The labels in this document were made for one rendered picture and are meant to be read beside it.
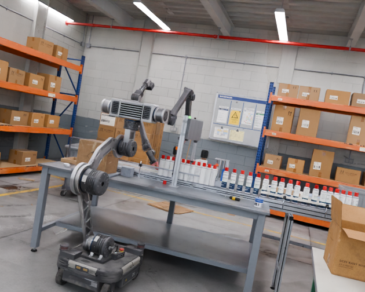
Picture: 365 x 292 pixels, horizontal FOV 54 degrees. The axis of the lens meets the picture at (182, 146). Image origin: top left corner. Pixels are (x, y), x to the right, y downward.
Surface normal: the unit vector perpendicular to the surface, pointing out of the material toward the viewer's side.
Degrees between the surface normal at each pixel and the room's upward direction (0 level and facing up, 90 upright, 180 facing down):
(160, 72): 90
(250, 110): 90
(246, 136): 90
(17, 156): 90
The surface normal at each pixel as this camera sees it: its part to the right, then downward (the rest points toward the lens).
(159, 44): -0.31, 0.00
